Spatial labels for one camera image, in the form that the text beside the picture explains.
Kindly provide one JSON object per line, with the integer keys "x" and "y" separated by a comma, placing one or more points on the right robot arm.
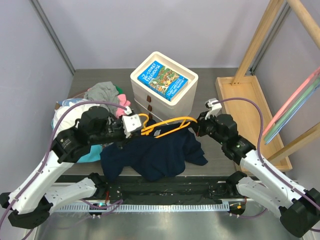
{"x": 297, "y": 208}

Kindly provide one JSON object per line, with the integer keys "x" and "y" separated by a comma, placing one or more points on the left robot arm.
{"x": 32, "y": 202}

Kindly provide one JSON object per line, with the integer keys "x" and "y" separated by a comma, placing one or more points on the light blue cloth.
{"x": 92, "y": 156}

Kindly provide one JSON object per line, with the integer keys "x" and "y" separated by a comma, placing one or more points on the pink cloth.
{"x": 123, "y": 102}

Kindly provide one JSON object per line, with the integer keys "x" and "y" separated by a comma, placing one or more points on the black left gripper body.
{"x": 117, "y": 135}

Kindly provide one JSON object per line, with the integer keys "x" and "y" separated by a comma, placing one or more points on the white drawer unit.
{"x": 152, "y": 103}

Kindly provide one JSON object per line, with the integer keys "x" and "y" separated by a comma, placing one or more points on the grey cloth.
{"x": 103, "y": 92}

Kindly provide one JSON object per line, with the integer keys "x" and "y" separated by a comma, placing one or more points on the white cloth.
{"x": 70, "y": 119}

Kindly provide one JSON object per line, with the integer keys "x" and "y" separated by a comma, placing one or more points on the white slotted cable duct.
{"x": 80, "y": 207}

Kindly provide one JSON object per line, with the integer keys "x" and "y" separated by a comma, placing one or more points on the pink hanger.
{"x": 284, "y": 107}

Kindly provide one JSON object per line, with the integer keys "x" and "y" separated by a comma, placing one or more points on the yellow hanger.
{"x": 177, "y": 128}

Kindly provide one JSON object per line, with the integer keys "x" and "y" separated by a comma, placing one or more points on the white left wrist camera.
{"x": 131, "y": 122}

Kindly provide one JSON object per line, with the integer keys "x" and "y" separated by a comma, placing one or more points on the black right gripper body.
{"x": 209, "y": 126}

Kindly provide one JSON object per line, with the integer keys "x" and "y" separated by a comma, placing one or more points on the blue treehouse paperback book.
{"x": 163, "y": 80}

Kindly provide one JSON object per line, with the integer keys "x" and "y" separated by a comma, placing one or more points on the green cloth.
{"x": 120, "y": 91}

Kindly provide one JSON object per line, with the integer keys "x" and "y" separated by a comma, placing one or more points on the wooden clothes rack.
{"x": 245, "y": 114}

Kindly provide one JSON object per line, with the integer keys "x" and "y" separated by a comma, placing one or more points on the navy blue t shirt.
{"x": 151, "y": 158}

